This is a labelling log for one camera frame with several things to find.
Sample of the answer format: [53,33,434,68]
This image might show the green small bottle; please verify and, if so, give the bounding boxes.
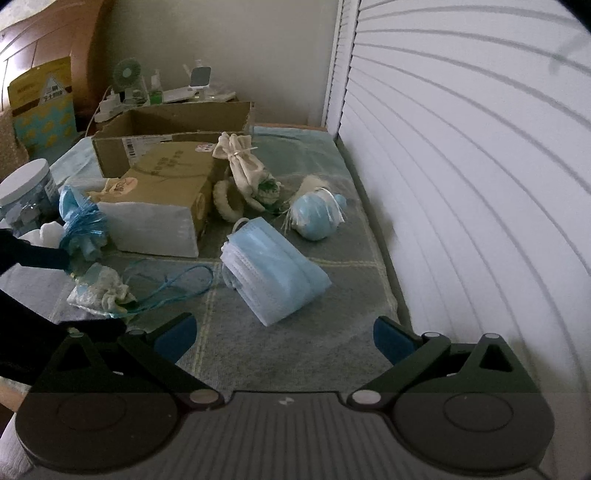
[148,69,163,105]

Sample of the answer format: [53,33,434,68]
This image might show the wooden headboard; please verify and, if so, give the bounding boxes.
[1,0,114,130]

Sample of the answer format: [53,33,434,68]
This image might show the light blue plush ball toy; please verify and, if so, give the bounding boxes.
[281,175,348,242]

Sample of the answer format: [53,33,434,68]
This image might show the yellow blue package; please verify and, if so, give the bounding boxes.
[8,57,78,164]

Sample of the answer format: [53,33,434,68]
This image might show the cream drawstring pouch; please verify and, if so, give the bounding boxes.
[212,132,281,212]

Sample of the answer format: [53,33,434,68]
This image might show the white power strip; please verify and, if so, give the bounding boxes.
[94,93,123,123]

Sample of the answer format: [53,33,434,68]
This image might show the small green desk fan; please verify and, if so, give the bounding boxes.
[112,58,148,106]

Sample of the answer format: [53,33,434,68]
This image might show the cream fluffy scrunchie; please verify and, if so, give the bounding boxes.
[212,179,245,223]

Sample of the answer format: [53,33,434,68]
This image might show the open brown cardboard box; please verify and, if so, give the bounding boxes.
[92,101,253,178]

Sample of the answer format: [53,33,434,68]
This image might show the white cloth bag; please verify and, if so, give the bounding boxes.
[66,263,136,318]

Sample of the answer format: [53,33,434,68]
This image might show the white louvered shutter door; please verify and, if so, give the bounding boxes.
[325,1,590,390]

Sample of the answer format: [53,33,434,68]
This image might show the blue plastic bag bundle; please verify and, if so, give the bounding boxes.
[59,185,108,261]

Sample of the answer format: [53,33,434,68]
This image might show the white router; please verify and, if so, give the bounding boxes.
[162,87,236,104]

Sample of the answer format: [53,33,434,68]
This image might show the grey teal blanket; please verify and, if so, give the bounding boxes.
[0,123,401,398]

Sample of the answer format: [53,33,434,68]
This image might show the clear jar white lid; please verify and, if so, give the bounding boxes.
[1,158,59,236]

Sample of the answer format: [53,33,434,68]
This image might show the tan paper tissue pack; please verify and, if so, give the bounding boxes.
[88,142,228,259]

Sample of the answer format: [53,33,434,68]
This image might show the stack of blue face masks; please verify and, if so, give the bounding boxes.
[221,217,332,327]

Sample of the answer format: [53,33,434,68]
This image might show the phone on white stand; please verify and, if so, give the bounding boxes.
[188,66,211,100]

